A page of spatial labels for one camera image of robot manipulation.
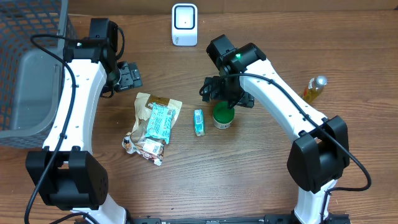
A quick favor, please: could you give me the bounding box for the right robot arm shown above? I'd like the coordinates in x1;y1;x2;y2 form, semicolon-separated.
200;35;350;223

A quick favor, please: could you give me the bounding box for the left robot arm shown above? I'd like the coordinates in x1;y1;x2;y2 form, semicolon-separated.
25;18;142;223

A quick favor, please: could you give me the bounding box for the white barcode scanner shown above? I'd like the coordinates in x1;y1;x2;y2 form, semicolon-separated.
172;3;198;47

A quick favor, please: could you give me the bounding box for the brown snack wrapper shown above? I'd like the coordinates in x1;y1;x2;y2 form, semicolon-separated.
122;92;182;166

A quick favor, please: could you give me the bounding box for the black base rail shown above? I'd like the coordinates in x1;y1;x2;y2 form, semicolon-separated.
74;213;352;224

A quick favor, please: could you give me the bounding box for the teal snack packet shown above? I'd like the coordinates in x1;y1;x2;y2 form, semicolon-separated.
145;103;175;144

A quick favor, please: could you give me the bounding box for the yellow dish soap bottle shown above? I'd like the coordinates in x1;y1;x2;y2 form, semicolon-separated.
300;75;328;104

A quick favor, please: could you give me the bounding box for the grey plastic mesh basket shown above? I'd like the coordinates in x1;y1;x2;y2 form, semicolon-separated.
1;0;77;149

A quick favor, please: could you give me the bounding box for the teal tissue pack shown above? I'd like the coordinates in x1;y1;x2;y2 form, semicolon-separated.
194;109;205;136

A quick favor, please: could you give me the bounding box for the green lid jar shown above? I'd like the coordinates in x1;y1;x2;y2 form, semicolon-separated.
213;101;235;129

